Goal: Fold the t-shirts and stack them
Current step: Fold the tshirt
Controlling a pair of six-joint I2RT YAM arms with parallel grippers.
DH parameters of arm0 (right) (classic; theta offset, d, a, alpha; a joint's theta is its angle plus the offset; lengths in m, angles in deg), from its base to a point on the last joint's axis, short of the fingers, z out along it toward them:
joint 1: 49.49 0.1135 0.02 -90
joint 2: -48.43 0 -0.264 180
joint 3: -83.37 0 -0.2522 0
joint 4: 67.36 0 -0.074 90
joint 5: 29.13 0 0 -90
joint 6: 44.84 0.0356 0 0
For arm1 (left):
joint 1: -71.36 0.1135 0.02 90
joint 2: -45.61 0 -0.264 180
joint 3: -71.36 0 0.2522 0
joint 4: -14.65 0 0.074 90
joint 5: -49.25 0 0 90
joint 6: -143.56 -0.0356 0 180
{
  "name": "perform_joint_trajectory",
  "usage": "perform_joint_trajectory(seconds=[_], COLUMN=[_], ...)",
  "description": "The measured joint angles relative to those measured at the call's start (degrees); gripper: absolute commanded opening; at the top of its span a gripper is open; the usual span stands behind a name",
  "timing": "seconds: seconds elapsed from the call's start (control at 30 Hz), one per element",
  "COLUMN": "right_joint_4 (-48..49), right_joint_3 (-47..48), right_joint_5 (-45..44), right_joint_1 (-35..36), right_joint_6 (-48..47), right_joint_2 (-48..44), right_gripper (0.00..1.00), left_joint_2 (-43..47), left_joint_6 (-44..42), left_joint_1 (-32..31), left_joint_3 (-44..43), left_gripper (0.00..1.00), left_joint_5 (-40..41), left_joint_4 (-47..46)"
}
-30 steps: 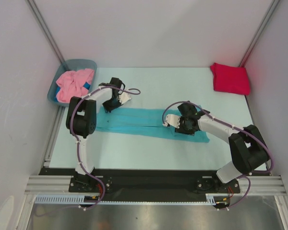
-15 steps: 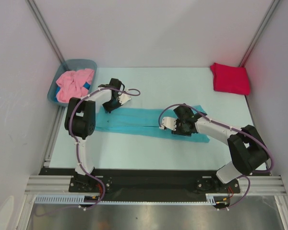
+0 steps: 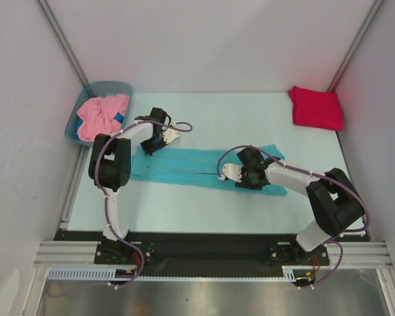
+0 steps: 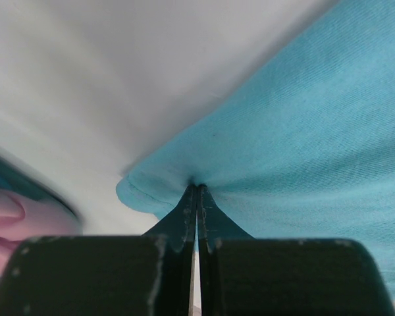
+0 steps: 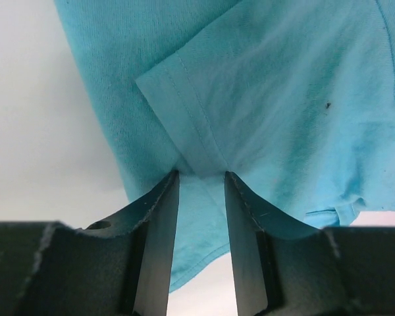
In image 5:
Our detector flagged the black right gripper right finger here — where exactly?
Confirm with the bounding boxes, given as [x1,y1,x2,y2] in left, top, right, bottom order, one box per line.
[224,172,395,315]

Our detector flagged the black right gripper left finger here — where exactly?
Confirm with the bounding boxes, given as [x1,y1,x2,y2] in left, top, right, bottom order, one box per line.
[0,171,179,315]

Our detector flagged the teal t-shirt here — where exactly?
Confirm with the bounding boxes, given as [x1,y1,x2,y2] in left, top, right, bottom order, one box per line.
[55,1,395,290]

